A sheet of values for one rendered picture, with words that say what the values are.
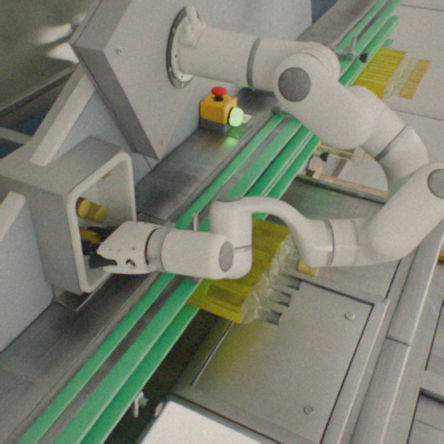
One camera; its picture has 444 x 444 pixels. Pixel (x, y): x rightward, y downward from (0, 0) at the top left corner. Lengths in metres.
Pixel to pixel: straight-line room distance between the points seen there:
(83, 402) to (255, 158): 0.70
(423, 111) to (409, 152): 6.35
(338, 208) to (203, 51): 0.80
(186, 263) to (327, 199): 0.95
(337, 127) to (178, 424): 0.63
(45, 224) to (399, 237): 0.58
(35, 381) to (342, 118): 0.67
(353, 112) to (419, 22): 6.13
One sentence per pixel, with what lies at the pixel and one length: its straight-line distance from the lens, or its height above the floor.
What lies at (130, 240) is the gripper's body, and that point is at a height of 0.91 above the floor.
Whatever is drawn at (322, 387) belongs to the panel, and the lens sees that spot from 1.25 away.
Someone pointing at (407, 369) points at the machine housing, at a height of 1.40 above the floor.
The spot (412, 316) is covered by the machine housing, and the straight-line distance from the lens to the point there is 1.44.
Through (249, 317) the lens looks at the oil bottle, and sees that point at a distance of 1.18.
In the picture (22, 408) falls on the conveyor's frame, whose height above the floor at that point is 0.86.
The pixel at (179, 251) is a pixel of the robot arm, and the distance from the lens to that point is 0.93.
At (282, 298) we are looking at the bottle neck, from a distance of 1.21.
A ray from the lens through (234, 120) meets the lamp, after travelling 1.45.
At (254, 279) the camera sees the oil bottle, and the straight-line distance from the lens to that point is 1.22.
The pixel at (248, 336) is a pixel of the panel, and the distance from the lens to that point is 1.31.
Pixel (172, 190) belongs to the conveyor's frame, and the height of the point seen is 0.83.
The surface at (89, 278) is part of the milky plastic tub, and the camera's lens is 1.09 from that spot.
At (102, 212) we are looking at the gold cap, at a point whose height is 0.81.
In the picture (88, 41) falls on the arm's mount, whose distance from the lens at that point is 0.99.
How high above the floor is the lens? 1.37
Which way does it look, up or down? 19 degrees down
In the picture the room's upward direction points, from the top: 108 degrees clockwise
